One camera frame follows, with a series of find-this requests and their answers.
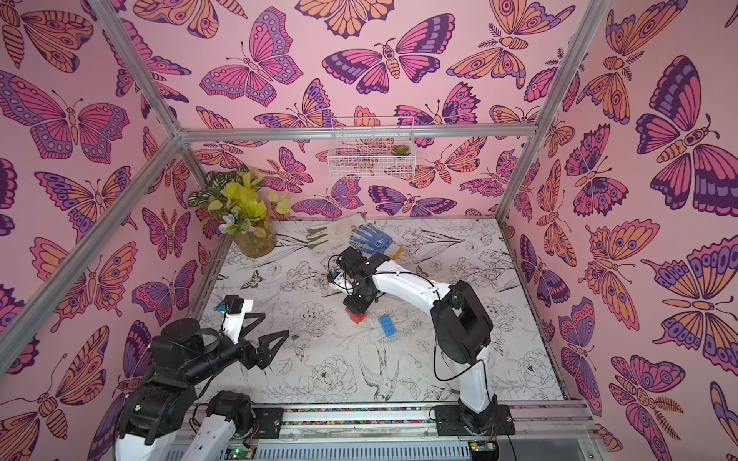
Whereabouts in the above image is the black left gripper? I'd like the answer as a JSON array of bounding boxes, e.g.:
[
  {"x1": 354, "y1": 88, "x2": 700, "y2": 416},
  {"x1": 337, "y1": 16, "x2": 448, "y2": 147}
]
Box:
[{"x1": 184, "y1": 311, "x2": 288, "y2": 386}]

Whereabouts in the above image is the long red lego brick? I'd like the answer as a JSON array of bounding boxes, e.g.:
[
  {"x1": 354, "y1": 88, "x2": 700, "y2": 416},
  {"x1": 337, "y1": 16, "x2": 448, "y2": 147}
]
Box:
[{"x1": 346, "y1": 309, "x2": 366, "y2": 325}]

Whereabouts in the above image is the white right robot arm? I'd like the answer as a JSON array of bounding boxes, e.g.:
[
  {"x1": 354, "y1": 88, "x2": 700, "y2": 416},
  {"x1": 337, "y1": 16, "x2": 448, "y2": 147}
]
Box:
[{"x1": 328, "y1": 247, "x2": 514, "y2": 435}]

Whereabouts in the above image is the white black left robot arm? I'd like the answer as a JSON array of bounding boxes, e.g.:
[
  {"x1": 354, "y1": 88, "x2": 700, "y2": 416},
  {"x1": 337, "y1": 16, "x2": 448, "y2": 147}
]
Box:
[{"x1": 113, "y1": 313, "x2": 289, "y2": 460}]

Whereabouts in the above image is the long blue lego brick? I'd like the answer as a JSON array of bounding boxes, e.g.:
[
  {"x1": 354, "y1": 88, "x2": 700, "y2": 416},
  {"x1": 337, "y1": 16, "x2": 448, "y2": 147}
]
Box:
[{"x1": 378, "y1": 314, "x2": 397, "y2": 337}]

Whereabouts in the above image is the blue dotted work glove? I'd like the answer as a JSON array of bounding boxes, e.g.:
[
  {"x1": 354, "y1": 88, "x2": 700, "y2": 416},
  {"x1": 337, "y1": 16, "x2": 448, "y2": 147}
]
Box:
[{"x1": 349, "y1": 224, "x2": 404, "y2": 259}]

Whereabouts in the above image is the white green work glove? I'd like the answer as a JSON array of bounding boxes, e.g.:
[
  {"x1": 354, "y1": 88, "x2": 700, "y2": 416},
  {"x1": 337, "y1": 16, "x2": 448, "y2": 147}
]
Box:
[{"x1": 306, "y1": 214, "x2": 365, "y2": 251}]

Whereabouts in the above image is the potted plant in glass vase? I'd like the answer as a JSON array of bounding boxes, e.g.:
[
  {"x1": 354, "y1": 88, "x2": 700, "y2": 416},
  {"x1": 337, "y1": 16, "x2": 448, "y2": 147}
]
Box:
[{"x1": 188, "y1": 166, "x2": 291, "y2": 259}]

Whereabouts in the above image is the small green item in basket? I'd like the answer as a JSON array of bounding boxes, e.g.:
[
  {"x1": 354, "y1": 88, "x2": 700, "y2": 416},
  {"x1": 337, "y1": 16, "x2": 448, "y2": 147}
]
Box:
[{"x1": 391, "y1": 145, "x2": 411, "y2": 157}]

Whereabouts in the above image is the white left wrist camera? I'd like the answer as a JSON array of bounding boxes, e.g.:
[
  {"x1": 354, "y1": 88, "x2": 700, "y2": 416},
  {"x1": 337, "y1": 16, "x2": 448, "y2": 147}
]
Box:
[{"x1": 217, "y1": 295, "x2": 254, "y2": 343}]

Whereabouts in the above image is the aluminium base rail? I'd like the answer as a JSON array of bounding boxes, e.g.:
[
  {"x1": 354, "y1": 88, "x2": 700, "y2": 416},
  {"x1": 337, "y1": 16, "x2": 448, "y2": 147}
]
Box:
[{"x1": 123, "y1": 400, "x2": 601, "y2": 461}]

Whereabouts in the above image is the white wire basket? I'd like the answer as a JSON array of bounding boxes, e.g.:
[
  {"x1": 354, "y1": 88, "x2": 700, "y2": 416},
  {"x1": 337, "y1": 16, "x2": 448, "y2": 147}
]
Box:
[{"x1": 325, "y1": 115, "x2": 417, "y2": 181}]

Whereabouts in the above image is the aluminium frame profile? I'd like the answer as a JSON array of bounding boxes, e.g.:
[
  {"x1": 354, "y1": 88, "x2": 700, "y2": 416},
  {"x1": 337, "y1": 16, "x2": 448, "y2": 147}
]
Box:
[{"x1": 1, "y1": 1, "x2": 610, "y2": 372}]

